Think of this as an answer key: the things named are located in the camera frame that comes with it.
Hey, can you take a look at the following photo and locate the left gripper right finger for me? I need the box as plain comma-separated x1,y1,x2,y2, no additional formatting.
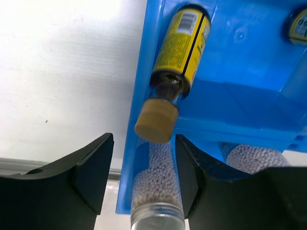
175,135,307,230

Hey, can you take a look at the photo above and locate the middle blue storage bin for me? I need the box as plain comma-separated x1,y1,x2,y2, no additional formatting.
127,0,307,154

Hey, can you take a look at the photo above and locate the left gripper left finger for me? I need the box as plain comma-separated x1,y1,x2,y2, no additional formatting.
0,133,114,230

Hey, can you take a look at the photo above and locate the blue storage bin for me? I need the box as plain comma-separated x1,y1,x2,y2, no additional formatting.
127,0,307,154
116,133,307,215

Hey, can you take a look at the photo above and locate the near blue storage bin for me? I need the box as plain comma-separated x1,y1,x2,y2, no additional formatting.
116,133,307,215

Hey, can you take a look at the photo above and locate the yellow-label sauce bottle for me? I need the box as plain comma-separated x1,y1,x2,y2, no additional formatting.
134,3,211,143
283,5,307,46

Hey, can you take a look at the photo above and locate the silver-lid bead jar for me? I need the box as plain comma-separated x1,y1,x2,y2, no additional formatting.
130,139,186,230
218,142,290,174

